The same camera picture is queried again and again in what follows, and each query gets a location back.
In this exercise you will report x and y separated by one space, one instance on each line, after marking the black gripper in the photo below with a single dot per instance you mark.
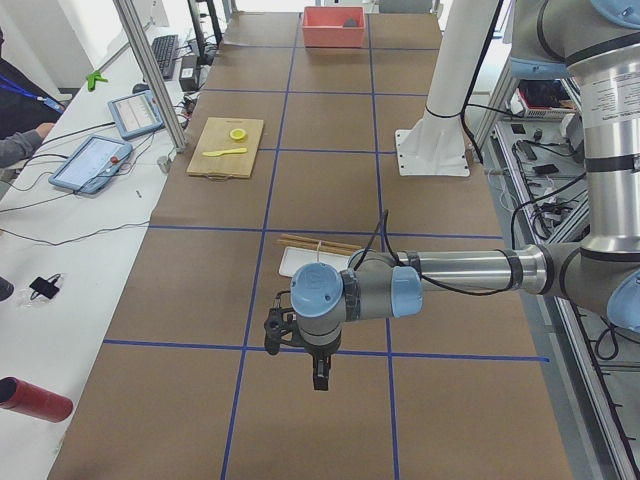
318 352

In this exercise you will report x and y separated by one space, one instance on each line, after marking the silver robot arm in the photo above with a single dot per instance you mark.
596 42

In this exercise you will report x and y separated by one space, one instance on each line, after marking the white rectangular tray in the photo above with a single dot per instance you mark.
294 258

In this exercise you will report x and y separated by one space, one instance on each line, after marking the wooden rack stick near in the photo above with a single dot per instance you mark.
329 250

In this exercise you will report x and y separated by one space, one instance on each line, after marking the wooden rack stick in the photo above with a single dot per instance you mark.
329 250
310 239

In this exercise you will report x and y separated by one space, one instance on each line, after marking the wooden rack stick far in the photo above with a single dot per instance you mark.
310 239

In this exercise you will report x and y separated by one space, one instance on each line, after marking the yellow plastic knife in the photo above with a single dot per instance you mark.
219 153

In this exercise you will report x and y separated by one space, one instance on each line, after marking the bamboo cutting board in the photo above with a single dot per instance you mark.
215 136

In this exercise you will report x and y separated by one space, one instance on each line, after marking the yellow lemon slice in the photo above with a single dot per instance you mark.
238 134

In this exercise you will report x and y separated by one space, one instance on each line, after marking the small black device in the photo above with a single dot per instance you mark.
45 287

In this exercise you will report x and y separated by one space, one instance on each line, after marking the near blue teach pendant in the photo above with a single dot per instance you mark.
92 165

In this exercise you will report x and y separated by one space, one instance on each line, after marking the blue teach pendant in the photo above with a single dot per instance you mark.
92 165
136 115

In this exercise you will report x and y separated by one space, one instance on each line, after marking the red bottle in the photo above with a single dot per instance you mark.
25 398

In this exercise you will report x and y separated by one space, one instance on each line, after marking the far blue teach pendant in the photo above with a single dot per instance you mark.
136 115

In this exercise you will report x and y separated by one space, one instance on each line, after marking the black power adapter box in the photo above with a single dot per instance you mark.
189 76

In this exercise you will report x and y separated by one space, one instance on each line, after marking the black keyboard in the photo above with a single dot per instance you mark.
164 49

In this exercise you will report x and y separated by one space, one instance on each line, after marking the green plastic clamp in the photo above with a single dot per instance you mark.
93 79

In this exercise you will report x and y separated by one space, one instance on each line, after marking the seated person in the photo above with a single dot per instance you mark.
28 114

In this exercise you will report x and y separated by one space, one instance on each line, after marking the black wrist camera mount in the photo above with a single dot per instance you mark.
281 327

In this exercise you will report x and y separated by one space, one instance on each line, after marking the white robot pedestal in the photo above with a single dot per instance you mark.
435 145

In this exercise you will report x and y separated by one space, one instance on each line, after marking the aluminium frame post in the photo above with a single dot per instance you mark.
148 65

